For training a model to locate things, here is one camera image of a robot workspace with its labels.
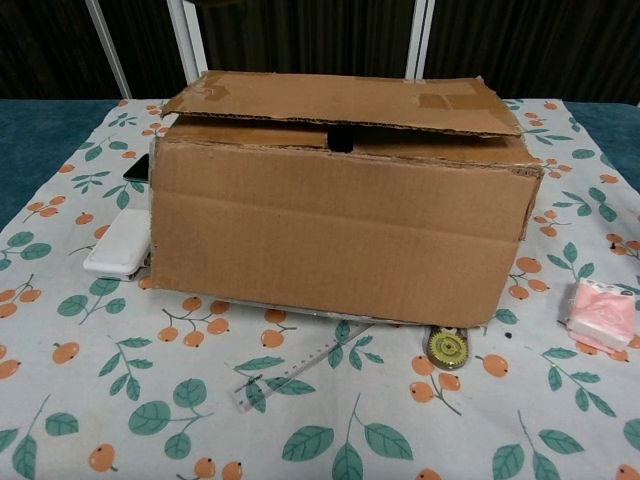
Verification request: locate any floral orange green tablecloth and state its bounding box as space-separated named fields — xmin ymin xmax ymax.
xmin=0 ymin=97 xmax=640 ymax=480

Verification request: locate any thin white frame post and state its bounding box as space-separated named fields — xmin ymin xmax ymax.
xmin=93 ymin=0 xmax=132 ymax=100

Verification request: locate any wide white frame post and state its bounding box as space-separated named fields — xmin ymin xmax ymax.
xmin=406 ymin=0 xmax=436 ymax=81
xmin=166 ymin=0 xmax=209 ymax=86

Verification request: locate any pink tissue pack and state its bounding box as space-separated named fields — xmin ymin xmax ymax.
xmin=564 ymin=278 xmax=640 ymax=357

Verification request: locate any white power bank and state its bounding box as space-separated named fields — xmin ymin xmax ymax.
xmin=82 ymin=208 xmax=152 ymax=283

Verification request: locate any teal table cover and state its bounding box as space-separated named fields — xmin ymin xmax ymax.
xmin=0 ymin=97 xmax=640 ymax=236

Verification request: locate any correction tape dispenser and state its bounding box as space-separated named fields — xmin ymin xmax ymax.
xmin=425 ymin=325 xmax=471 ymax=373

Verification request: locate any clear plastic ruler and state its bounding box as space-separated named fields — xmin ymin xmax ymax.
xmin=227 ymin=325 xmax=377 ymax=416

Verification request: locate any black smartphone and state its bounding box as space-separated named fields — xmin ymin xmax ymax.
xmin=123 ymin=153 xmax=152 ymax=184

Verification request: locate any brown cardboard box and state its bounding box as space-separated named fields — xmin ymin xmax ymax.
xmin=148 ymin=69 xmax=546 ymax=332

